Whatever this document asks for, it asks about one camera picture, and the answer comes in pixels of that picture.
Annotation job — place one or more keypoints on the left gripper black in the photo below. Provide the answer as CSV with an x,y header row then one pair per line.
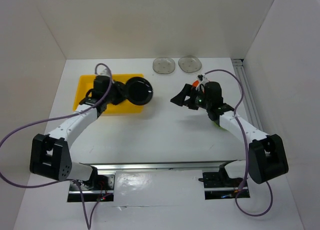
x,y
122,95

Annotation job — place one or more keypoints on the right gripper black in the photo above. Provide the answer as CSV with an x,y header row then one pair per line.
x,y
179,99

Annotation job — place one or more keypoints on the orange plate back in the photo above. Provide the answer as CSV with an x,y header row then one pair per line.
x,y
196,83

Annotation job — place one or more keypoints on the black plate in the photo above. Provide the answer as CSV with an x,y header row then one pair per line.
x,y
138,91

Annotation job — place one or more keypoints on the green plate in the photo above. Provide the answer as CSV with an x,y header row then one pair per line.
x,y
217,125

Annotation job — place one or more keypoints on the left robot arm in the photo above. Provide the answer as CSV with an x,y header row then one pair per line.
x,y
50,153

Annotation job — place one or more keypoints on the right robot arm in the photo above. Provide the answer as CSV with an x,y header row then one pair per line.
x,y
265,156

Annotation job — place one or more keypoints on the yellow plastic bin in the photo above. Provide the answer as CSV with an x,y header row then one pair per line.
x,y
85,83

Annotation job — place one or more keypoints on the clear glass plate right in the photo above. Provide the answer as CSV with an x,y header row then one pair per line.
x,y
190,64

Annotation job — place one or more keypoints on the clear glass plate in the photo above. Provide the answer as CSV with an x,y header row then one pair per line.
x,y
163,65
190,64

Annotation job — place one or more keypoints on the clear glass plate left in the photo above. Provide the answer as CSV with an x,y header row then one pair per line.
x,y
163,65

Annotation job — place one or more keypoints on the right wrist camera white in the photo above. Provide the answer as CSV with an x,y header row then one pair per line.
x,y
202,80

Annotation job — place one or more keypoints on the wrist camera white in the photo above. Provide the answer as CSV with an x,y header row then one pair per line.
x,y
104,72
202,80

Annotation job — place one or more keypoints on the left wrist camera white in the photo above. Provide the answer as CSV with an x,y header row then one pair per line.
x,y
104,72

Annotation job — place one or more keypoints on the aluminium rail right side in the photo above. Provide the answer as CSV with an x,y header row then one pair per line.
x,y
249,103

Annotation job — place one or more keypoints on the aluminium rail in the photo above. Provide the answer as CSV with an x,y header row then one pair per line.
x,y
249,103
160,166

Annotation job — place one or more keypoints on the aluminium rail front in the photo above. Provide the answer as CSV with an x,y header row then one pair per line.
x,y
160,166

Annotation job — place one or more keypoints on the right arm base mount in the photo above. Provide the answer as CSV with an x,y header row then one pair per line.
x,y
218,186

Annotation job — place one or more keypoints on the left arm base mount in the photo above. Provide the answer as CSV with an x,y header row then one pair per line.
x,y
103,190

